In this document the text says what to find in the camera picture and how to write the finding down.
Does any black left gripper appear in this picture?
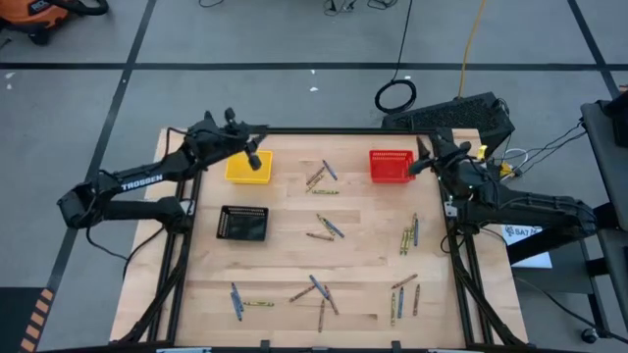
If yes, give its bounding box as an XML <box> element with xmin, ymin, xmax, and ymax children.
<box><xmin>208</xmin><ymin>107</ymin><xmax>269</xmax><ymax>173</ymax></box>

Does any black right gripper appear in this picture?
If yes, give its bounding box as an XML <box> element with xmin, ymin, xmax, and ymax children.
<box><xmin>407</xmin><ymin>135</ymin><xmax>485</xmax><ymax>190</ymax></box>

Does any black plastic basket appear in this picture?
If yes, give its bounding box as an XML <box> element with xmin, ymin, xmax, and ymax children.
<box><xmin>216</xmin><ymin>205</ymin><xmax>270</xmax><ymax>242</ymax></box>

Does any yellow plastic basket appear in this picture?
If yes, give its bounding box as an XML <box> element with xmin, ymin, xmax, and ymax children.
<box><xmin>224</xmin><ymin>149</ymin><xmax>274</xmax><ymax>185</ymax></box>

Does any red plastic basket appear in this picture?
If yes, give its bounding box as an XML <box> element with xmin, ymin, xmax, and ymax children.
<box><xmin>368</xmin><ymin>149</ymin><xmax>417</xmax><ymax>184</ymax></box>

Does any black computer tower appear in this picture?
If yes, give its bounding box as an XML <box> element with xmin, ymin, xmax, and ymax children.
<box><xmin>381</xmin><ymin>91</ymin><xmax>516</xmax><ymax>158</ymax></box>

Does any white paper sheet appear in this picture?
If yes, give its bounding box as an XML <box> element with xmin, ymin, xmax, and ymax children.
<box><xmin>499</xmin><ymin>224</ymin><xmax>553</xmax><ymax>270</ymax></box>

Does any black side stand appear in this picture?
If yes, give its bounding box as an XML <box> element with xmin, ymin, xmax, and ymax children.
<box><xmin>504</xmin><ymin>85</ymin><xmax>628</xmax><ymax>339</ymax></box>

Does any orange shop vacuum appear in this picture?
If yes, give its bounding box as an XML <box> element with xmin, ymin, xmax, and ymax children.
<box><xmin>0</xmin><ymin>0</ymin><xmax>110</xmax><ymax>46</ymax></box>

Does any black orange hazard mat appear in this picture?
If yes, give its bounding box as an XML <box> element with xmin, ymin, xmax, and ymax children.
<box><xmin>0</xmin><ymin>286</ymin><xmax>56</xmax><ymax>353</ymax></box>

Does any black coiled cable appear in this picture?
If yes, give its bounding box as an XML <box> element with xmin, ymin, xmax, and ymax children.
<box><xmin>374</xmin><ymin>0</ymin><xmax>418</xmax><ymax>115</ymax></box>

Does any yellow hanging cable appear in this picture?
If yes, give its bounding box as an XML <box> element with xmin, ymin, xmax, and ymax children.
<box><xmin>456</xmin><ymin>0</ymin><xmax>488</xmax><ymax>98</ymax></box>

